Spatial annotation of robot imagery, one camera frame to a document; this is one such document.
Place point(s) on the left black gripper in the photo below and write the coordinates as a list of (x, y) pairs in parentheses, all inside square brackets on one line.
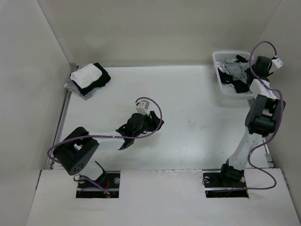
[(153, 121)]

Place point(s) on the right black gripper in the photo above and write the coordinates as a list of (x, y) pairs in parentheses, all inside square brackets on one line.
[(268, 72)]

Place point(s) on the grey tank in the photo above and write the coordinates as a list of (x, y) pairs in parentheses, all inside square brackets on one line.
[(236, 70), (70, 86)]

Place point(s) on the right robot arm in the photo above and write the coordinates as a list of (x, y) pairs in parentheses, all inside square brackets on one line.
[(262, 120)]

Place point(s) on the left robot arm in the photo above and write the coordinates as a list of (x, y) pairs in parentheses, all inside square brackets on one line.
[(75, 156)]

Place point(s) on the black tank top in basket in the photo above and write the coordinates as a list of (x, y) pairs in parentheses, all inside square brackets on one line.
[(239, 86)]

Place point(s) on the white tank top in basket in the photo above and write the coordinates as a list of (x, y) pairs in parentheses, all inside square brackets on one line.
[(221, 67)]

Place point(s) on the folded white tank top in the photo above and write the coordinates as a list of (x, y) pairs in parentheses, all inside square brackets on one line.
[(85, 76)]

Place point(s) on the folded grey tank top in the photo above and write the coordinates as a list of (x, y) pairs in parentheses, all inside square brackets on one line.
[(70, 86)]

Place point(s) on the white plastic laundry basket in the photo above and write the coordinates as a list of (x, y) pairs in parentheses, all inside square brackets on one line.
[(228, 90)]

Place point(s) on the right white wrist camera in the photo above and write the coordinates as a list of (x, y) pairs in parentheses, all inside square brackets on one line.
[(276, 63)]

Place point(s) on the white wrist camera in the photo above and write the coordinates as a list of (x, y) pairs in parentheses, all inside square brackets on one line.
[(142, 107), (276, 63)]

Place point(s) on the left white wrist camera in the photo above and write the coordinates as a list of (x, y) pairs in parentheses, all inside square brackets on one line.
[(142, 107)]

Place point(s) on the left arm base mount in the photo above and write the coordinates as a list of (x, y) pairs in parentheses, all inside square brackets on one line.
[(109, 181)]

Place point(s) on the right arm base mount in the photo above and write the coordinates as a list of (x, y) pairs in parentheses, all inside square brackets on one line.
[(218, 187)]

